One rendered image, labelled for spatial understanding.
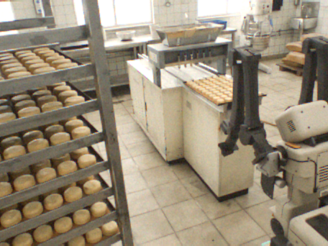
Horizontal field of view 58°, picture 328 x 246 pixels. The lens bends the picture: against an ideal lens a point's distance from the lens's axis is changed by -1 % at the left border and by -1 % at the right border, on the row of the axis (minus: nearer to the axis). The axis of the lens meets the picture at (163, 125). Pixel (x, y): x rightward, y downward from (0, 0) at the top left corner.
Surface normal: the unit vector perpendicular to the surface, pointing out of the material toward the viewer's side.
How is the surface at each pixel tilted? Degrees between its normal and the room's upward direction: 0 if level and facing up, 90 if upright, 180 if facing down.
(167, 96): 90
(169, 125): 90
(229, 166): 90
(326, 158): 82
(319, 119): 48
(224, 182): 90
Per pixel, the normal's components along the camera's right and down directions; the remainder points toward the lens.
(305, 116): 0.21, -0.33
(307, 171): 0.33, 0.25
